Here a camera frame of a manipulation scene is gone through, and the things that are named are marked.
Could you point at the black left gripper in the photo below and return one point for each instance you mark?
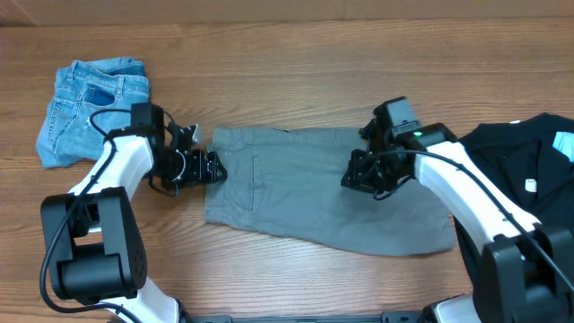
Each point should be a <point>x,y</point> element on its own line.
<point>196,174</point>

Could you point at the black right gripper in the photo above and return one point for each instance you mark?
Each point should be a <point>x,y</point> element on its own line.
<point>357,175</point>

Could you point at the grey cotton shorts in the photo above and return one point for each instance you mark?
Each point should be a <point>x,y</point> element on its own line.
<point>288,184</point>

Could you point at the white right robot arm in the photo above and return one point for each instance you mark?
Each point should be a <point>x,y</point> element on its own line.
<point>525,271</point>

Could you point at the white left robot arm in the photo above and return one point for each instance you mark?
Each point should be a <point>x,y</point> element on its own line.
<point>95,257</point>

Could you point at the black t-shirt pile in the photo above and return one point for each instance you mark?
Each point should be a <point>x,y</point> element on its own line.
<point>530,162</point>

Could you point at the folded blue denim shorts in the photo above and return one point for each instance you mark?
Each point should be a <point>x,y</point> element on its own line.
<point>90,99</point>

